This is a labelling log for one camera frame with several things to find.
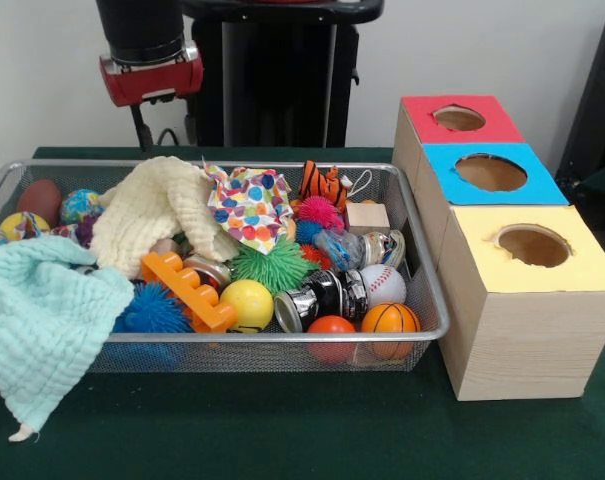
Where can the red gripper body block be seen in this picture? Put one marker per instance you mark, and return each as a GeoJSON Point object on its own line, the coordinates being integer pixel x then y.
{"type": "Point", "coordinates": [152, 82]}

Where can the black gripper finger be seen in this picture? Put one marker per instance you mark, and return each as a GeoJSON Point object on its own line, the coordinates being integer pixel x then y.
{"type": "Point", "coordinates": [143, 127]}
{"type": "Point", "coordinates": [190, 127]}

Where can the polka dot paper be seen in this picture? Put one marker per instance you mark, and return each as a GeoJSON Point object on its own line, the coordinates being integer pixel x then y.
{"type": "Point", "coordinates": [252, 205]}

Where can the clear mesh bin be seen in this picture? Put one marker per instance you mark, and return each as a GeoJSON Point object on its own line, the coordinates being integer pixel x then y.
{"type": "Point", "coordinates": [262, 355]}

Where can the cream waffle cloth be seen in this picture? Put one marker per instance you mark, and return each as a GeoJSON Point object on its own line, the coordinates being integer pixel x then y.
{"type": "Point", "coordinates": [142, 215]}

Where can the orange toy brick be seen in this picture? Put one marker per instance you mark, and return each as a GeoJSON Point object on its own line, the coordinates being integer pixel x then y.
{"type": "Point", "coordinates": [192, 287]}

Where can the green spiky ball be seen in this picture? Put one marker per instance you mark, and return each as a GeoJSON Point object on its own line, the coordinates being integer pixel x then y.
{"type": "Point", "coordinates": [269, 267]}

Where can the yellow smiley ball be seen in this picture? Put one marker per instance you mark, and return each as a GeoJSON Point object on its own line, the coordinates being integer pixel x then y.
{"type": "Point", "coordinates": [249, 300]}

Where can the blue spiky ball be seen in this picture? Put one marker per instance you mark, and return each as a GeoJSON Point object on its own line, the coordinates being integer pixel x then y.
{"type": "Point", "coordinates": [154, 310]}

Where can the mint green cloth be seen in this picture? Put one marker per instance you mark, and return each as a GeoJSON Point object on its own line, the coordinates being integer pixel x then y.
{"type": "Point", "coordinates": [42, 320]}

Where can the red orange ball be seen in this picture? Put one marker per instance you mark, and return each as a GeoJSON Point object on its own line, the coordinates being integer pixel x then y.
{"type": "Point", "coordinates": [332, 325]}

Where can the white baseball toy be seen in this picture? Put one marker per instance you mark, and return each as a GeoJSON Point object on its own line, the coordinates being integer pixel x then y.
{"type": "Point", "coordinates": [384, 282]}

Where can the orange basketball toy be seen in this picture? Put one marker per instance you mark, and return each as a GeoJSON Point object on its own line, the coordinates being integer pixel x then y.
{"type": "Point", "coordinates": [389, 317]}

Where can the dark green table cloth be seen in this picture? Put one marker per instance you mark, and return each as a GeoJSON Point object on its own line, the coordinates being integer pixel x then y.
{"type": "Point", "coordinates": [282, 430]}

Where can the black floor stand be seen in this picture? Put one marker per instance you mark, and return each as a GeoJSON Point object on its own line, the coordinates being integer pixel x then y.
{"type": "Point", "coordinates": [597, 100]}

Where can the side table green cloth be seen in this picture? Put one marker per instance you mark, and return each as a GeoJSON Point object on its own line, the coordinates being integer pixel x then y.
{"type": "Point", "coordinates": [604, 180]}

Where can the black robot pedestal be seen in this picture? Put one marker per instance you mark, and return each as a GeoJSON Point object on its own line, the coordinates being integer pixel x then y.
{"type": "Point", "coordinates": [292, 75]}

